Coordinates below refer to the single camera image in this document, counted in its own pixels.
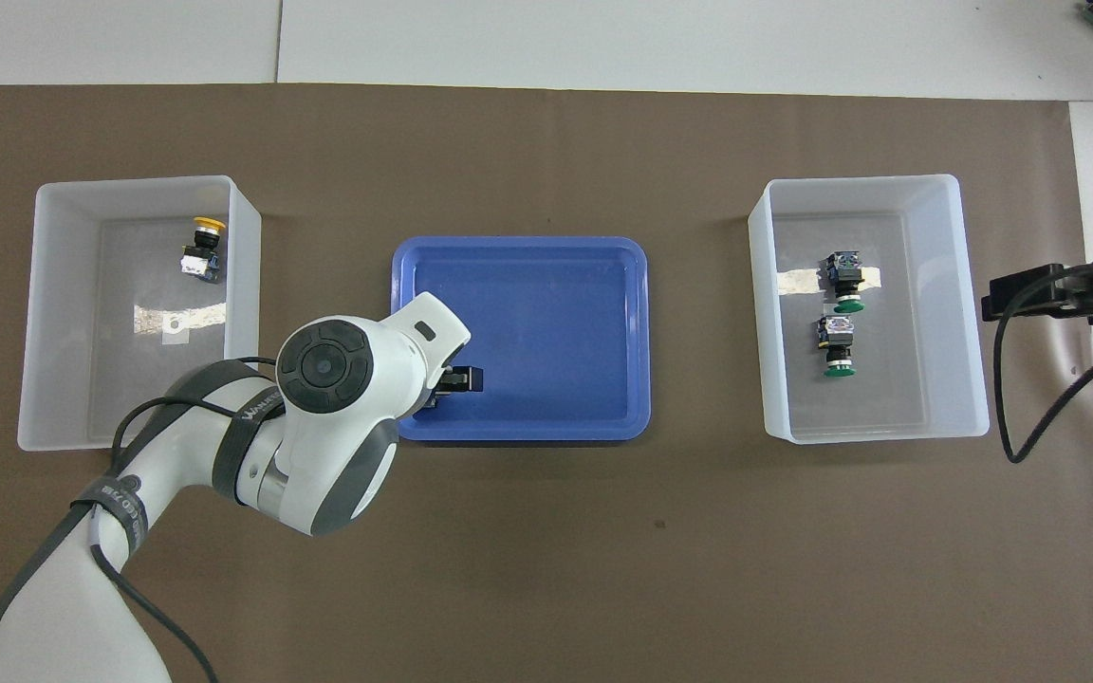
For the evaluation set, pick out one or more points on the blue plastic tray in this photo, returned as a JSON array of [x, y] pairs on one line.
[[546, 332]]

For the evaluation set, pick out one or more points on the green push button switch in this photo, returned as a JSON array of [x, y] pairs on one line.
[[837, 341], [845, 275]]

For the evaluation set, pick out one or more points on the white translucent plastic box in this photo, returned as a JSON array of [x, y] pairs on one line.
[[888, 408], [63, 398]]

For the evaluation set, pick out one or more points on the small white paper tag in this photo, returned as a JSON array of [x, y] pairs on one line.
[[175, 332]]

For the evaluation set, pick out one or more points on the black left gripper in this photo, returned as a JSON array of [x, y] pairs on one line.
[[444, 378]]

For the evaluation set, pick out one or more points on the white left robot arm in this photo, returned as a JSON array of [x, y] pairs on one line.
[[338, 436]]

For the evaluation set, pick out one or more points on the brown paper table mat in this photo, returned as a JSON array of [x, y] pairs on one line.
[[546, 531]]

